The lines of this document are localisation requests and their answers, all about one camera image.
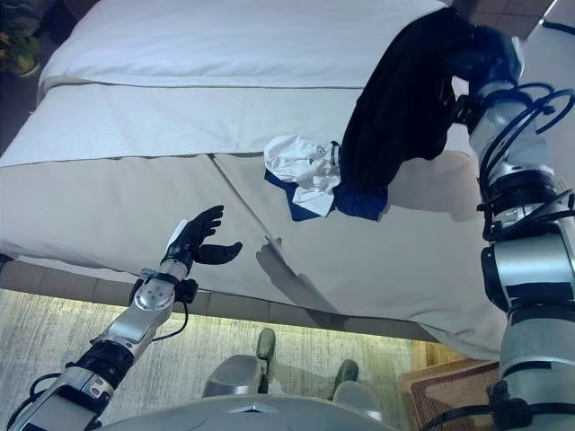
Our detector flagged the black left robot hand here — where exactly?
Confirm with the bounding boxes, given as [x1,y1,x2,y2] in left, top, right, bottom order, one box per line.
[162,205,244,271]

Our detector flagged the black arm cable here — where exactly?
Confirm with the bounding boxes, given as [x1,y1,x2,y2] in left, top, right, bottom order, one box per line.
[475,80,575,240]
[150,286,199,343]

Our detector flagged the grey striped rug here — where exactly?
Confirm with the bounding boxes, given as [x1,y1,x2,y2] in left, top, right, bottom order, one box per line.
[0,289,473,431]

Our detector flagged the white duvet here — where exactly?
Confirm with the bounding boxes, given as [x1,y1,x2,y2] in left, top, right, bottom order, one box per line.
[0,0,456,171]

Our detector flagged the blue garment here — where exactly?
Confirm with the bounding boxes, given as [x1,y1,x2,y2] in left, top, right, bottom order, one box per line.
[263,168,390,223]

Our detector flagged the black garment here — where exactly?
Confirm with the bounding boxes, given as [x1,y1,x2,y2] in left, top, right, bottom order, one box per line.
[341,6,478,195]

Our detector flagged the silver robot torso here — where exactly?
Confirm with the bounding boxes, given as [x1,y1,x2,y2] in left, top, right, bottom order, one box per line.
[96,393,406,431]

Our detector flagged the brown wicker basket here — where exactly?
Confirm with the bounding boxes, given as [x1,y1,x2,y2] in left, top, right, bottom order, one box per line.
[397,356,509,431]

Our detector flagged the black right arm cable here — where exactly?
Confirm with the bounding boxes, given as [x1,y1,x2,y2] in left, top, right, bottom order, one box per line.
[475,80,575,240]

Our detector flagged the silver right robot leg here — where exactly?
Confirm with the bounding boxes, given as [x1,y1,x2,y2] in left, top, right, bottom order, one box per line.
[330,358,384,424]

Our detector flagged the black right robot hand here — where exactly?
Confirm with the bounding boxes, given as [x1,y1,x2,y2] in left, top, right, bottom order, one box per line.
[448,24,526,96]

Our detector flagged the green potted plant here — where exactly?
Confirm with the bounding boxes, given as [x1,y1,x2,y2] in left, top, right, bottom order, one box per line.
[0,0,45,78]

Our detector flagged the white garment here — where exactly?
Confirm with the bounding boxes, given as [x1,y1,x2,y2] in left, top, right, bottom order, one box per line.
[262,133,343,213]

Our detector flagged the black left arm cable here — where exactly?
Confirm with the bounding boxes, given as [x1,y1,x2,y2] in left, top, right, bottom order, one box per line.
[150,286,199,343]

